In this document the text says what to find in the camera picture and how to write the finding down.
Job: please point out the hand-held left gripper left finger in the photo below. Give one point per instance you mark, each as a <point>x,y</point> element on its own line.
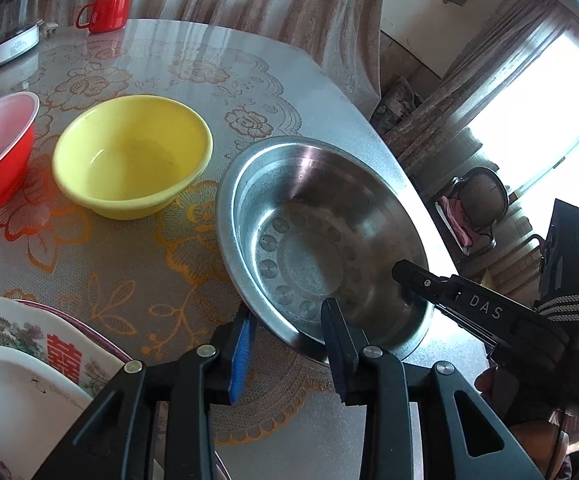
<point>242,355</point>

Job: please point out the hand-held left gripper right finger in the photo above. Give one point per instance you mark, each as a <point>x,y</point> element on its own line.
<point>338,355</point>

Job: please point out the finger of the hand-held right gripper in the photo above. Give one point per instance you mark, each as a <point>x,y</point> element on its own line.
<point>449,292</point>

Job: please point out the stainless steel bowl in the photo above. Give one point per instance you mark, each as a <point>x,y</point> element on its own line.
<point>309,240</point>

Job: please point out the pink rimmed floral plate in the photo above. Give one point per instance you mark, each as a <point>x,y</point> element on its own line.
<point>119,352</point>

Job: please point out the white plate with red print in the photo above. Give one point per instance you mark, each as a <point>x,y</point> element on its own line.
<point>29,330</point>

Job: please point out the small white floral bowl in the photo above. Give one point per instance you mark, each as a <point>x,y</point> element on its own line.
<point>14,410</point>

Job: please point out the person's right hand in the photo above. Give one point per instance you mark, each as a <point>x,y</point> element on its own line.
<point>484,384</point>

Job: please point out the pink cloth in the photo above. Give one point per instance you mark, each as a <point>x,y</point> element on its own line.
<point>457,220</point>

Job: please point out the round back black chair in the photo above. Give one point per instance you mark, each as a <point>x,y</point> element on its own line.
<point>484,195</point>

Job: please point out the bright window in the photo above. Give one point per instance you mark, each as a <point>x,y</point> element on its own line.
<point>544,120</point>

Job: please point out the floral lace tablecloth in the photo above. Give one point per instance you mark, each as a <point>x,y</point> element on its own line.
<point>119,260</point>

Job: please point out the beige lace curtain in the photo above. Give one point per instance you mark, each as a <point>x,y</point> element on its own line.
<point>469,100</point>
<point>269,10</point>

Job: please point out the grey bundle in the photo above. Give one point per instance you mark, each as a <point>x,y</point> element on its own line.
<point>394,105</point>

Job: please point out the yellow plastic bowl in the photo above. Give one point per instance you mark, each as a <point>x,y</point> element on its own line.
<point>129,150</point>

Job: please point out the red mug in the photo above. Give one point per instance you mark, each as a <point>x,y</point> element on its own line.
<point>109,12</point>

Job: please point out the small white object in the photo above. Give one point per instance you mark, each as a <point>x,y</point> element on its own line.
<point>50,29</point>

